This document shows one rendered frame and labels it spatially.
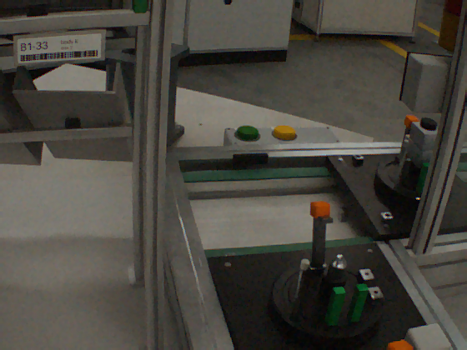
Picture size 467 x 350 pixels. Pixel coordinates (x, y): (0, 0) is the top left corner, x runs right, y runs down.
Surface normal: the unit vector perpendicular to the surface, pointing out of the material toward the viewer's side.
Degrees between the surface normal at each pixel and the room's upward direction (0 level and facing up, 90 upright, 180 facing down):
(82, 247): 0
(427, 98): 90
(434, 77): 90
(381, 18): 90
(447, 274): 90
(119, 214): 0
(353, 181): 0
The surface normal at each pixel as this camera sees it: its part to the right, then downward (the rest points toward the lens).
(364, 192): 0.08, -0.86
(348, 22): 0.36, 0.50
